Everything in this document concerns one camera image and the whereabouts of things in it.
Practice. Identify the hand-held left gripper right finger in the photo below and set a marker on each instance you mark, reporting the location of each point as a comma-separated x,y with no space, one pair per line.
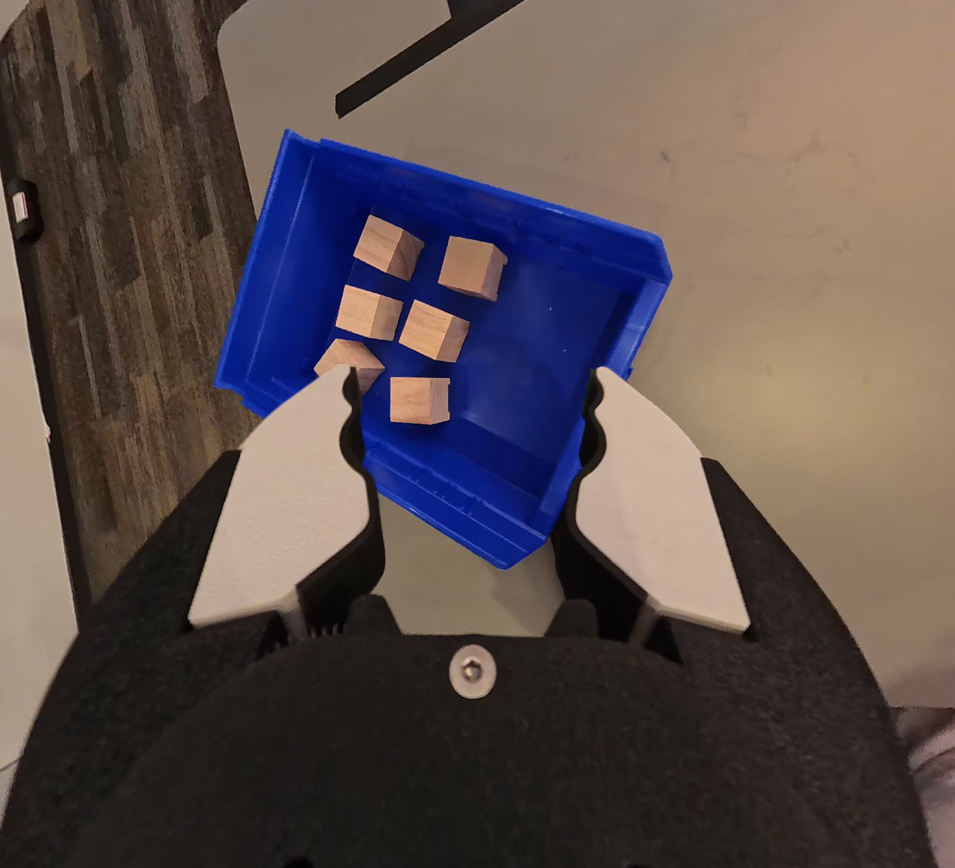
656,510

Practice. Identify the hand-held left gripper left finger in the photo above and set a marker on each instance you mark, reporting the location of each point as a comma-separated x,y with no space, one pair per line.
283,510

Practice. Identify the blue plastic bin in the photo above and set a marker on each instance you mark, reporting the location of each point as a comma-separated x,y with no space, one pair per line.
522,331

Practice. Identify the cluster of wooden cubes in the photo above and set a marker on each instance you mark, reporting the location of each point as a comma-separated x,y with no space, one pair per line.
384,249

